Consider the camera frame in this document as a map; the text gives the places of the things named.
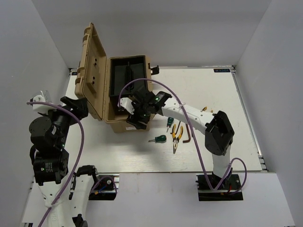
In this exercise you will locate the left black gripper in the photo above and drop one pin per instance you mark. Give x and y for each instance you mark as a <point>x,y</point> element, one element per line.
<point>80,106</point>

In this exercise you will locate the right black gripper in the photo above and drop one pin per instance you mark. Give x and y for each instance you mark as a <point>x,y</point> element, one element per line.
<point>133,119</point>

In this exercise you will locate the tan plastic toolbox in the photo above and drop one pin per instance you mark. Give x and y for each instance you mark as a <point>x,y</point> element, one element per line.
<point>93,82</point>

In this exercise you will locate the green stubby flathead screwdriver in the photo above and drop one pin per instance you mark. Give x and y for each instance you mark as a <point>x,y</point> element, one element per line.
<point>170,121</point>

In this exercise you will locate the green stubby orange-capped screwdriver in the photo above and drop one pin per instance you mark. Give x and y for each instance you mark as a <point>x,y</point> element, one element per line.
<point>159,139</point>

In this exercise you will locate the black toolbox tray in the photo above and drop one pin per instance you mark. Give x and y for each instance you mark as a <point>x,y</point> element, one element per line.
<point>124,70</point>

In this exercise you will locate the yellow black needle-nose pliers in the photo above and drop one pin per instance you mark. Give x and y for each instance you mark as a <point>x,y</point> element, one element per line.
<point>176,137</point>

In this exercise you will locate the medium brown hex key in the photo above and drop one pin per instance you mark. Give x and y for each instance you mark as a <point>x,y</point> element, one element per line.
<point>188,135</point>

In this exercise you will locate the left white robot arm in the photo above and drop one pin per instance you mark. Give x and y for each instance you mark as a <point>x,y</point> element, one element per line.
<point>65,192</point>

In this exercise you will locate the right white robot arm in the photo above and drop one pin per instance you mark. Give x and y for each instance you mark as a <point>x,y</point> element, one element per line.
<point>216,128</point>

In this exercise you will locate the black toolbox rear latch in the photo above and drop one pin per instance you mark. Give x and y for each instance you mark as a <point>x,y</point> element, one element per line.
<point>155,70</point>

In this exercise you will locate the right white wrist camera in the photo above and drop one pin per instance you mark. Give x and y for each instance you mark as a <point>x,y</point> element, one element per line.
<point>126,104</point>

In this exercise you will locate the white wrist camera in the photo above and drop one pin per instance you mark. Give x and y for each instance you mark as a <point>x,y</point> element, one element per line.
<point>41,96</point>
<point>126,104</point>

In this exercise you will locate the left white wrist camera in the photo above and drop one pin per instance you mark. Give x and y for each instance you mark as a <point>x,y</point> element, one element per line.
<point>41,96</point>

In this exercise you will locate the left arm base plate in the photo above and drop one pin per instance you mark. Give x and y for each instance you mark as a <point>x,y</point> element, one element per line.
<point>107,188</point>

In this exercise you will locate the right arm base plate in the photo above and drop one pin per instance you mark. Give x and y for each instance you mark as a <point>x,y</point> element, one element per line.
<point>228,191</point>

